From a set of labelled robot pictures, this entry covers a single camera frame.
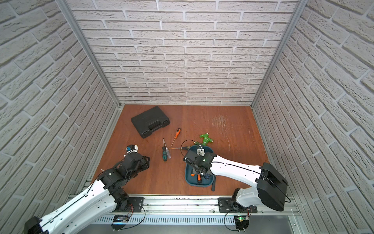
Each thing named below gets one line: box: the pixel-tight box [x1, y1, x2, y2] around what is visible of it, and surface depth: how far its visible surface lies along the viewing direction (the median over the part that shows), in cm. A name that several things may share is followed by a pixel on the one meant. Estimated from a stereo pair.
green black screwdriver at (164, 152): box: [162, 137, 168, 162], surface depth 91 cm
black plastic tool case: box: [130, 105, 170, 139], surface depth 105 cm
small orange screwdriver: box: [170, 127, 182, 148], surface depth 102 cm
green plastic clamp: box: [199, 132, 214, 146], surface depth 99 cm
